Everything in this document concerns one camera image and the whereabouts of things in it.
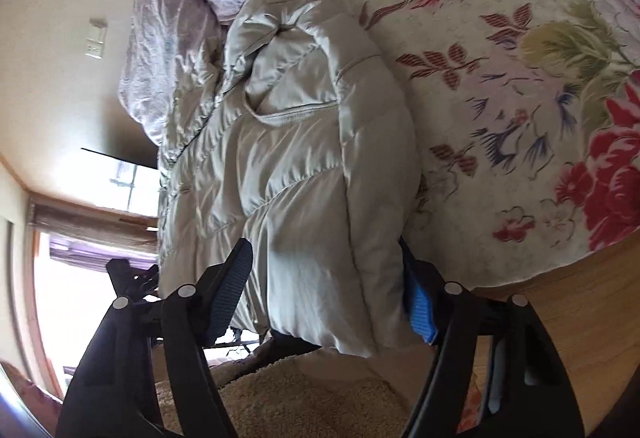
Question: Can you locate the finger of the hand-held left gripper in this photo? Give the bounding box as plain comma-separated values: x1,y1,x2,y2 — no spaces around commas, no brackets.
106,259,161,303

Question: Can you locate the floral bed sheet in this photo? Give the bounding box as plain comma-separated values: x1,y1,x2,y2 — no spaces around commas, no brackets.
315,0,640,291

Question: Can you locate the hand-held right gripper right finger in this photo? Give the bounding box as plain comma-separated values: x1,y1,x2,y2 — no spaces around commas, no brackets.
398,238,586,438

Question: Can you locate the black flat screen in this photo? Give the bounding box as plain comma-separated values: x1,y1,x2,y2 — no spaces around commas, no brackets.
80,147,158,170

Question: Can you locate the window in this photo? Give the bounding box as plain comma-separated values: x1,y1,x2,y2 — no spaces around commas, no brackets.
31,163,162,399

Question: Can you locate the brown roller blind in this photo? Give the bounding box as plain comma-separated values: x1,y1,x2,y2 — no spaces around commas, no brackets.
29,202,161,260

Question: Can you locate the small pale purple pillow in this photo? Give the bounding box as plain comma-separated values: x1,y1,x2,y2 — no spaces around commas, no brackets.
117,0,232,146

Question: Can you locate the beige puffer jacket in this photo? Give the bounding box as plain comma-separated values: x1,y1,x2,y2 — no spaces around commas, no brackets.
156,0,423,359

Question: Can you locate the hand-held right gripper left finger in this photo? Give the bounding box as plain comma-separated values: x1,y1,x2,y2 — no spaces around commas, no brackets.
55,238,253,438

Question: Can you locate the beige shaggy rug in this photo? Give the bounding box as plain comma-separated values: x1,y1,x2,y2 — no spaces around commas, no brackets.
150,350,417,438

